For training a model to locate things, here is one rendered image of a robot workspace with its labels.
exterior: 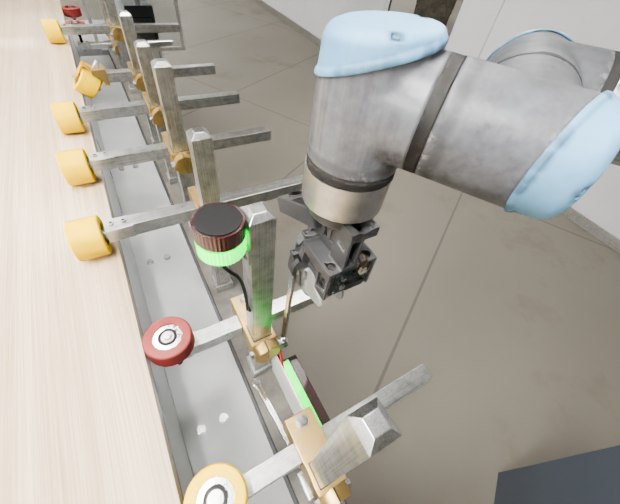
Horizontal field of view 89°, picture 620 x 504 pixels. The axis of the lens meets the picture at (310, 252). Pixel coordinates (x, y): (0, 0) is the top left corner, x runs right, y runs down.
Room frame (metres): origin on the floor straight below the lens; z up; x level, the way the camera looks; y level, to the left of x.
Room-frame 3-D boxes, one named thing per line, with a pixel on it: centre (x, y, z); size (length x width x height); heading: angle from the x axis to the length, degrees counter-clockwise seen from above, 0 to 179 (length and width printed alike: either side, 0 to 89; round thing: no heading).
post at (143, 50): (0.88, 0.52, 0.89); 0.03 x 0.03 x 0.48; 37
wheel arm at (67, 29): (1.52, 0.98, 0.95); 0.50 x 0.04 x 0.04; 127
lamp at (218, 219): (0.25, 0.11, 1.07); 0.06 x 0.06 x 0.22; 37
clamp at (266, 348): (0.29, 0.09, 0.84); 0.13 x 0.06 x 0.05; 37
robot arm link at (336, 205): (0.28, -0.03, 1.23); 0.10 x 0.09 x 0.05; 127
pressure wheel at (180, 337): (0.22, 0.21, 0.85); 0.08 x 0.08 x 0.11
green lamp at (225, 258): (0.25, 0.11, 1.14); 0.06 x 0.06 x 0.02
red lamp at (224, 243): (0.25, 0.11, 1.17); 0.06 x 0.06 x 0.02
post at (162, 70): (0.68, 0.37, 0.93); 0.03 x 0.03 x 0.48; 37
